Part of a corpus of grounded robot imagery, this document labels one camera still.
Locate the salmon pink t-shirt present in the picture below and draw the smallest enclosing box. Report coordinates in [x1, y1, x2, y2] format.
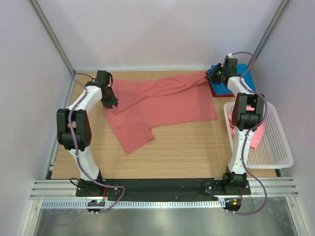
[103, 72, 218, 155]

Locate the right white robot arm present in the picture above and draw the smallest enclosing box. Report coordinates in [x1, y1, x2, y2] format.
[205, 55, 267, 195]

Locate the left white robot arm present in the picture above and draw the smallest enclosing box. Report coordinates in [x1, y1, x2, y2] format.
[56, 70, 118, 197]

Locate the folded blue t-shirt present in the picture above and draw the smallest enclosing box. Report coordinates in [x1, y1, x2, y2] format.
[209, 63, 256, 95]

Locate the folded red t-shirt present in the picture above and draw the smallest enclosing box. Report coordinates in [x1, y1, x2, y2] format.
[209, 83, 234, 97]

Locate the bright pink t-shirt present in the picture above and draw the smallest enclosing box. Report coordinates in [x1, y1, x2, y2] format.
[228, 113, 265, 148]

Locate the white plastic basket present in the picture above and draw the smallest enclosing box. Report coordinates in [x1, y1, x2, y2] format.
[223, 102, 294, 170]

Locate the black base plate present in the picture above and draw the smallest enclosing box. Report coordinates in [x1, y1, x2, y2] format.
[76, 178, 251, 200]

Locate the aluminium frame rail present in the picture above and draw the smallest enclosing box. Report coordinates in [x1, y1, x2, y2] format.
[30, 177, 299, 200]

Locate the white slotted cable duct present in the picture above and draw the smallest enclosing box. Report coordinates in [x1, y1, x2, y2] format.
[41, 199, 225, 209]

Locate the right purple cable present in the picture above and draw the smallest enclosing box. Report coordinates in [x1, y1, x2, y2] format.
[231, 51, 269, 216]

